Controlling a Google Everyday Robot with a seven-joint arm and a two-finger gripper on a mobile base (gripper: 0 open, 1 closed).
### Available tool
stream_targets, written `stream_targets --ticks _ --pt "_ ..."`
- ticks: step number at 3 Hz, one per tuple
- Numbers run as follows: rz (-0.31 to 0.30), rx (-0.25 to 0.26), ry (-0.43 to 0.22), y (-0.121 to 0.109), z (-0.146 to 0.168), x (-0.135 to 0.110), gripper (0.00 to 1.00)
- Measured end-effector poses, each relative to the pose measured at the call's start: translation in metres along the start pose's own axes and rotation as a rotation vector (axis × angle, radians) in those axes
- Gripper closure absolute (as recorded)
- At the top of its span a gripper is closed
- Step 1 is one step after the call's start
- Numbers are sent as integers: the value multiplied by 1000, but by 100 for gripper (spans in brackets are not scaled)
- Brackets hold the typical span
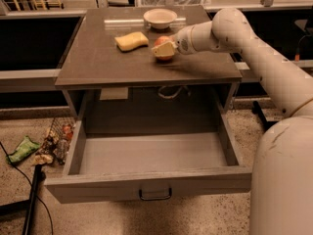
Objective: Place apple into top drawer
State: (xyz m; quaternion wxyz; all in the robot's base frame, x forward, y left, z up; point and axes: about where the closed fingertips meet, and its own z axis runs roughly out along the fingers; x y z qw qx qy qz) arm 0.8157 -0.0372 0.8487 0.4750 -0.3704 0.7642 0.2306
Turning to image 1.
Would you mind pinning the red apple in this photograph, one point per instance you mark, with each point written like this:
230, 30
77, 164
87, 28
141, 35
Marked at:
161, 39

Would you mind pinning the black bar on floor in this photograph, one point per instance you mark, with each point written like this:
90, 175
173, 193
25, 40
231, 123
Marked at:
256, 109

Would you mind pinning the black drawer handle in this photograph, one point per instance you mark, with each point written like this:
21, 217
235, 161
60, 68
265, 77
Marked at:
155, 195

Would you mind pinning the white label under top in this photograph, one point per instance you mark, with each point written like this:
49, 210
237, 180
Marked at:
117, 93

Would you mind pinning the grey cabinet with top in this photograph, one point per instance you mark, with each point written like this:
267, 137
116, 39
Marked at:
162, 97

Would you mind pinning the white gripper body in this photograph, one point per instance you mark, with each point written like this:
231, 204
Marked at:
183, 40

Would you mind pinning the black stand leg left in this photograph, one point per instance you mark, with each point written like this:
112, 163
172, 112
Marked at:
28, 205

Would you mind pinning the yellow sponge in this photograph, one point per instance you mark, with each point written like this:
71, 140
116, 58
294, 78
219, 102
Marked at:
131, 41

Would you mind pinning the white bowl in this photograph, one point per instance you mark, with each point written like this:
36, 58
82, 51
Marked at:
160, 18

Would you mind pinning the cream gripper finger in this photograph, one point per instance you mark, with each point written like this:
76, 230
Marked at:
164, 49

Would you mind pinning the open grey top drawer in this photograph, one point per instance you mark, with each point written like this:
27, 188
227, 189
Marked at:
103, 168

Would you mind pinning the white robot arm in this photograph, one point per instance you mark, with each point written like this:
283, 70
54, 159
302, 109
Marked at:
281, 194

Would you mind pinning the green chip bag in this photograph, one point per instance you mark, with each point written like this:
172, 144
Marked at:
22, 151

